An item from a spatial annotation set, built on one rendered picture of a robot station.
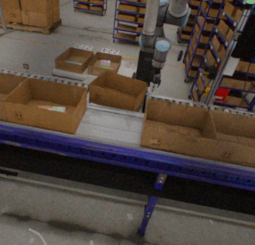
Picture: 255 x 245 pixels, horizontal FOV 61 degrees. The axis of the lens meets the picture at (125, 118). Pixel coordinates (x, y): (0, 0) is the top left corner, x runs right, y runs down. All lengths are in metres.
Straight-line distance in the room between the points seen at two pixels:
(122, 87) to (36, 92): 0.75
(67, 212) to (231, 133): 1.42
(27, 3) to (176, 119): 4.84
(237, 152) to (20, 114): 1.20
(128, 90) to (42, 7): 4.05
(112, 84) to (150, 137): 0.91
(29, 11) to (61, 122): 4.72
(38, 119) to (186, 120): 0.91
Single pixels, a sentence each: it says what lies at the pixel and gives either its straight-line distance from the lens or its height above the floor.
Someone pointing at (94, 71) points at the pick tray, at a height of 0.80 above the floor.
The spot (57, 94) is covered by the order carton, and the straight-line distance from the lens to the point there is 1.52.
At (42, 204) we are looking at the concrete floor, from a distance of 2.09.
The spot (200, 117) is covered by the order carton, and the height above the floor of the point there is 0.98.
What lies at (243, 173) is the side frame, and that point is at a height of 0.91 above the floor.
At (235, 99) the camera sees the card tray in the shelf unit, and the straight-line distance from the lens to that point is 2.72.
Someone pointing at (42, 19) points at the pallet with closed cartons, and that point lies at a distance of 5.71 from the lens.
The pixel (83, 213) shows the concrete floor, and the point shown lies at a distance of 2.01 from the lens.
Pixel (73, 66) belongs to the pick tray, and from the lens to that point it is 2.23.
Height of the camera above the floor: 1.77
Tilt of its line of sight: 38 degrees down
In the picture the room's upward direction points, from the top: 9 degrees clockwise
